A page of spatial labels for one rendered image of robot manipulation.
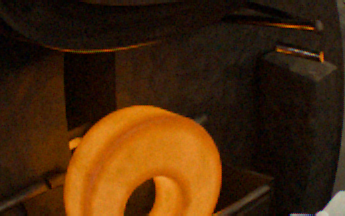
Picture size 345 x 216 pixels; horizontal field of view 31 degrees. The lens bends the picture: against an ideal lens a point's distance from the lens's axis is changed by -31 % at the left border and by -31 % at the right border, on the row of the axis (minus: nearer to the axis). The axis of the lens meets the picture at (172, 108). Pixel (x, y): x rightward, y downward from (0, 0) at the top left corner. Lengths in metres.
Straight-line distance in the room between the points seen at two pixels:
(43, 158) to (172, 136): 0.11
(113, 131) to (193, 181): 0.09
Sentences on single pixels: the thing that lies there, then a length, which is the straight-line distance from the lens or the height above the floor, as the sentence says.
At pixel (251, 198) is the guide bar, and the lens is 0.68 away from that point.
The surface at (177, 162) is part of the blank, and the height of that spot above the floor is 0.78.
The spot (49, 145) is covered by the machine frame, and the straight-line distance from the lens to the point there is 0.62.
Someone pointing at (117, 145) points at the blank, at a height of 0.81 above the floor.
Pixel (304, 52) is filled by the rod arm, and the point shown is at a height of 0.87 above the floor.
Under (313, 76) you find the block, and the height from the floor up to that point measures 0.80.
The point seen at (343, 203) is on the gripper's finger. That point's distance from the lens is 0.52.
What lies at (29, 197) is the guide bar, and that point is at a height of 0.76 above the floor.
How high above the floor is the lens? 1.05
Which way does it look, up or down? 23 degrees down
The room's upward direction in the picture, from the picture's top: 3 degrees counter-clockwise
